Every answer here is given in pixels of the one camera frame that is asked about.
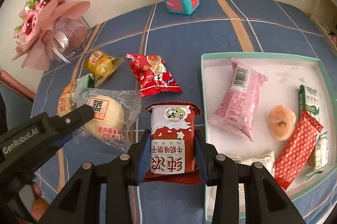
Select jelly pudding cup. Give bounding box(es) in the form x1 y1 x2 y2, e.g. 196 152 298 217
267 105 296 141

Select teal rimmed white tray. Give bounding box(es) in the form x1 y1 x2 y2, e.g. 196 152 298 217
201 52 336 223

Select clear steamed bun packet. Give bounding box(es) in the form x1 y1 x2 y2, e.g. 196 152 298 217
74 87 141 152

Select white shelf furniture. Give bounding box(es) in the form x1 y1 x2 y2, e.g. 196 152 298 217
310 0 336 55

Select pink snack packet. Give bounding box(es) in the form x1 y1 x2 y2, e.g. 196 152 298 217
209 58 268 141

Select red crinkled snack bag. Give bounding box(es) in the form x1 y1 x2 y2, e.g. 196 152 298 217
126 53 182 98

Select blue plaid tablecloth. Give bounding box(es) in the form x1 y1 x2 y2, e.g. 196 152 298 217
31 0 336 223

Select white cake packet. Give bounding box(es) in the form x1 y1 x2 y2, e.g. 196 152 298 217
206 151 275 215

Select yellow cake packet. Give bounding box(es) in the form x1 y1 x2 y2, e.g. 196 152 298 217
82 49 124 79

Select person left hand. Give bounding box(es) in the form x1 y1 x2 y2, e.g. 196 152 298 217
31 182 49 221

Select mint green wafer packet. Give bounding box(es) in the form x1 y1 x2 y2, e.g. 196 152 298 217
71 73 95 100

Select orange white bread packet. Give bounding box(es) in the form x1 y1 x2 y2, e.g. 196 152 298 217
56 82 76 117

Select clear round cracker packet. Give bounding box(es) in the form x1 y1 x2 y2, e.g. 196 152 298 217
306 131 329 179

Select green biscuit packet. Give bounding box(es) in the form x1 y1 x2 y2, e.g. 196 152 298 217
298 85 320 122

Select red white milk biscuit packet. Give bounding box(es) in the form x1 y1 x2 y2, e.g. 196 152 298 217
143 101 202 185

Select red patterned packet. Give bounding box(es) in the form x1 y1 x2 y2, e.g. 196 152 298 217
274 110 323 191

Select pink flower bouquet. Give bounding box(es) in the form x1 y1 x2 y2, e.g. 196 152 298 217
12 0 90 71

